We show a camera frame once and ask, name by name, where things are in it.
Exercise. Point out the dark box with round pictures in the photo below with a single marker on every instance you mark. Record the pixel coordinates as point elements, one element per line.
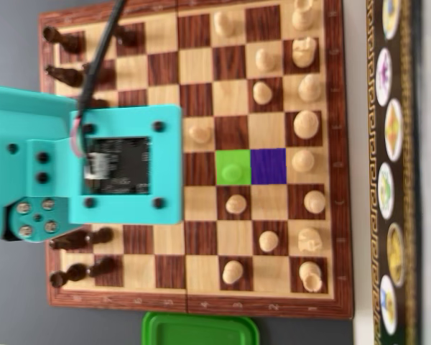
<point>393,125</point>

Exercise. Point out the light wooden chess queen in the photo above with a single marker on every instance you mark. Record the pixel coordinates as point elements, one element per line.
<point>302,160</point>

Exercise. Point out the wooden chessboard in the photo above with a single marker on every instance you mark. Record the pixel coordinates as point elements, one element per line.
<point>201,251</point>

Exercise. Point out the light wooden chess king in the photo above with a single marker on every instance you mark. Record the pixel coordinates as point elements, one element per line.
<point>305,124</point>

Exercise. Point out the green plastic lid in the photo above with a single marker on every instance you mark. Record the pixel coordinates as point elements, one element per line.
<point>201,330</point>

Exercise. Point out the light wooden chess bishop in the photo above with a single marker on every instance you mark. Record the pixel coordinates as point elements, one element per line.
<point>309,88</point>
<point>314,202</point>

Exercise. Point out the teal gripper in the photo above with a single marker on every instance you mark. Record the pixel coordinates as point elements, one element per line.
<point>36,216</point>

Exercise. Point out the light wooden chess pawn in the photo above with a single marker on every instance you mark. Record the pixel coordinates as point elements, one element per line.
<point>265,60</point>
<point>268,240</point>
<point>200,133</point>
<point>231,172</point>
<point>232,271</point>
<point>262,92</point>
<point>223,23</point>
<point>236,204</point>

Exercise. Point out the light wooden chess knight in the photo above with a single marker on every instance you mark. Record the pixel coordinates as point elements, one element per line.
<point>309,240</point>
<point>303,52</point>

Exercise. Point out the light wooden chess rook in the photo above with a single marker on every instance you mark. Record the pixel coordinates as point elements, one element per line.
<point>301,16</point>
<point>310,276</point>

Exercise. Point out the dark wooden chess rook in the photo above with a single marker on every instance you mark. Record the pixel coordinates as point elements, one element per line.
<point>62,39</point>
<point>68,275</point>

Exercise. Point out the teal camera mount with board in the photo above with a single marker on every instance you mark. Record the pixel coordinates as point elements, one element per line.
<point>165,161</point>

